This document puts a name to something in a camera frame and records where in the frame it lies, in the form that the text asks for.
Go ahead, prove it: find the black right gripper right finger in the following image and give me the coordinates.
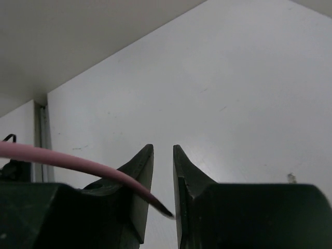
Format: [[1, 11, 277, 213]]
[[173, 145, 331, 248]]

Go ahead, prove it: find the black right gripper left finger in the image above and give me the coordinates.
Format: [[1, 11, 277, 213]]
[[1, 144, 154, 248]]

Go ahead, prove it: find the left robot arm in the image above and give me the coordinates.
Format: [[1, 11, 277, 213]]
[[1, 159, 31, 183]]

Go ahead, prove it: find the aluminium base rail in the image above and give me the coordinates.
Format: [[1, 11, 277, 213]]
[[32, 102, 55, 183]]

